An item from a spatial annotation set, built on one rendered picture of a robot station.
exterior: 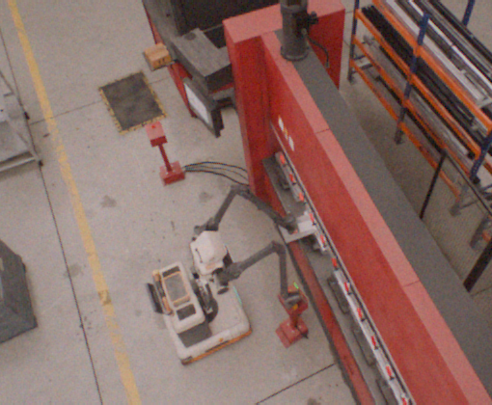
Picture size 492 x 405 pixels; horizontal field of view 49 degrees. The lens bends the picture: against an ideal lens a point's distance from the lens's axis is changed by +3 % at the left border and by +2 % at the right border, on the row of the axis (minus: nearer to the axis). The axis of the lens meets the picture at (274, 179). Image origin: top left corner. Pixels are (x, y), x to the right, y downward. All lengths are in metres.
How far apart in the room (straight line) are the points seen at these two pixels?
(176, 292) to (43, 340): 1.64
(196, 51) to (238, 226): 2.01
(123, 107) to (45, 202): 1.46
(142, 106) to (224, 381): 3.40
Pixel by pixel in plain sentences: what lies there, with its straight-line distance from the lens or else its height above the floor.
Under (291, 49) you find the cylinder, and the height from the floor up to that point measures 2.39.
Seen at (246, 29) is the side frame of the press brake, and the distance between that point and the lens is 3.91.
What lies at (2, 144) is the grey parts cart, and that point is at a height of 0.33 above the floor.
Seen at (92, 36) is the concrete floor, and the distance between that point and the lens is 7.86.
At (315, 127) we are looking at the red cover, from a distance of 3.27.
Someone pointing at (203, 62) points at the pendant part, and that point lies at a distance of 4.24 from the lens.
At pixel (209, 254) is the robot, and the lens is 3.90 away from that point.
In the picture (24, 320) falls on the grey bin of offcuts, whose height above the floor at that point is 0.27.
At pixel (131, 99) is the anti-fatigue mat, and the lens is 6.84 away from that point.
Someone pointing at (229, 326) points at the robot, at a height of 0.28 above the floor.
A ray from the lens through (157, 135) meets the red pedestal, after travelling 5.34.
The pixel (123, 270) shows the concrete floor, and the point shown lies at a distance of 5.58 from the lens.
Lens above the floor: 4.83
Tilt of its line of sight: 56 degrees down
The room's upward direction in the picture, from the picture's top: 5 degrees counter-clockwise
